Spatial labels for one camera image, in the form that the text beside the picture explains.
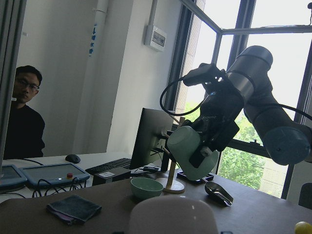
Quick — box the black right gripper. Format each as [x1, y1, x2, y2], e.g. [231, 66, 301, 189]
[189, 81, 244, 168]

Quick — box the mint green cup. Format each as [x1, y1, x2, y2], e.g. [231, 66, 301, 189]
[167, 126, 218, 178]

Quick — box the pink cup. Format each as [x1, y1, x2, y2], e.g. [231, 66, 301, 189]
[126, 195, 219, 234]

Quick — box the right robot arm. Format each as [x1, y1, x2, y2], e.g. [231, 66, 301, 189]
[183, 45, 312, 165]

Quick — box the wooden mug tree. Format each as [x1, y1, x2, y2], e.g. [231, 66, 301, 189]
[156, 117, 186, 195]

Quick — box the metal scoop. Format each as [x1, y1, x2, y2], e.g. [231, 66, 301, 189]
[205, 181, 234, 206]

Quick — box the black monitor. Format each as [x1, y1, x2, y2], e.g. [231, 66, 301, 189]
[130, 108, 173, 171]

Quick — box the green bowl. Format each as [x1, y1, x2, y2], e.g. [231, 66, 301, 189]
[130, 177, 163, 200]

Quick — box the black keyboard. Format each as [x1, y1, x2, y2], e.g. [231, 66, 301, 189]
[85, 158, 131, 175]

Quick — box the black computer mouse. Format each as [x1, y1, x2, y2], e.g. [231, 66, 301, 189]
[65, 154, 81, 164]

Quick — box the whole yellow lemon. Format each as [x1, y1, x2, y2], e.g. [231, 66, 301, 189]
[294, 221, 312, 234]

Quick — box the grey folded cloth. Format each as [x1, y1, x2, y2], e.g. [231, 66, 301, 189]
[46, 195, 102, 225]

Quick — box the blue teach pendant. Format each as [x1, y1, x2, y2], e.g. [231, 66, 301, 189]
[0, 164, 27, 194]
[20, 163, 90, 187]

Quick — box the seated person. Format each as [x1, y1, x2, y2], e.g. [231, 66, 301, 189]
[3, 65, 45, 159]

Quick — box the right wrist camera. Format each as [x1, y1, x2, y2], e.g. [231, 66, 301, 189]
[182, 63, 224, 86]

